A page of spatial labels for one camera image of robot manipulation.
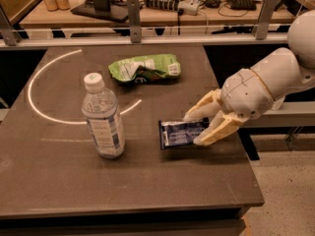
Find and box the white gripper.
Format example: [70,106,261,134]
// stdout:
[183,69,274,147]

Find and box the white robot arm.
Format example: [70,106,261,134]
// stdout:
[184,10,315,147]

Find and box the power strip with plugs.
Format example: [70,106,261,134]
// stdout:
[145,0,201,16]

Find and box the metal bracket post left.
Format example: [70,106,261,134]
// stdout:
[0,5,21,46]

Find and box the horizontal metal rail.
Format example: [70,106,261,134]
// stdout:
[0,33,287,50]

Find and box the wooden workbench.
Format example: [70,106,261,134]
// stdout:
[19,0,296,39]

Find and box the metal bracket post right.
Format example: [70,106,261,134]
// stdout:
[253,0,279,40]

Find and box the clear plastic water bottle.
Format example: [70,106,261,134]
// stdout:
[82,73,125,158]

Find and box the black device on bench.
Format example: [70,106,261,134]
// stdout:
[229,0,256,11]

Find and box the metal bracket post centre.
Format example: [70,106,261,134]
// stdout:
[127,0,142,43]

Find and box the blue rxbar blueberry wrapper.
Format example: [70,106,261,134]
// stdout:
[158,118,210,149]

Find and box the black monitor stand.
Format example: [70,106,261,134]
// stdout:
[71,0,128,23]

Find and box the metal bracket post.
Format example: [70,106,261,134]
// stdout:
[253,0,279,40]
[0,5,21,46]
[127,0,142,43]

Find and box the green chip bag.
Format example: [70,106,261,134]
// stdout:
[108,54,181,84]

